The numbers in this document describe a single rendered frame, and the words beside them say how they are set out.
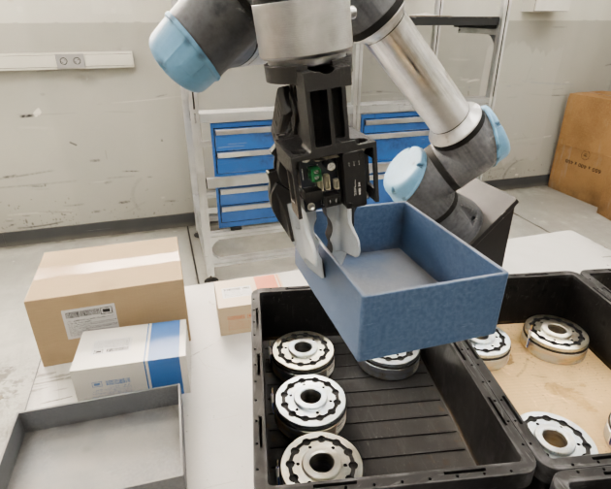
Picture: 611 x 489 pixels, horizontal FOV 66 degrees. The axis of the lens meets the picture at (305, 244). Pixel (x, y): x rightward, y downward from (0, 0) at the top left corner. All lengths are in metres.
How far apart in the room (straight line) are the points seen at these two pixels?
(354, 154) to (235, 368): 0.71
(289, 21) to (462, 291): 0.27
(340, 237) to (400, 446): 0.34
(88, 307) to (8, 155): 2.45
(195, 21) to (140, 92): 2.77
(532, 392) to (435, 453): 0.21
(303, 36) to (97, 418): 0.78
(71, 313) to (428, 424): 0.71
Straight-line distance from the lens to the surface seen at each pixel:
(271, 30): 0.38
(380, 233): 0.62
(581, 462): 0.62
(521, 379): 0.86
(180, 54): 0.50
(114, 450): 0.91
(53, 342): 1.11
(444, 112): 0.97
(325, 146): 0.37
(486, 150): 1.03
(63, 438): 0.97
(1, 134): 3.40
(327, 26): 0.37
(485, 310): 0.49
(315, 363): 0.77
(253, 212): 2.59
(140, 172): 3.36
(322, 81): 0.36
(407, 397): 0.78
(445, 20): 2.79
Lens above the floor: 1.35
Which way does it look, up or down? 26 degrees down
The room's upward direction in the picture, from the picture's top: straight up
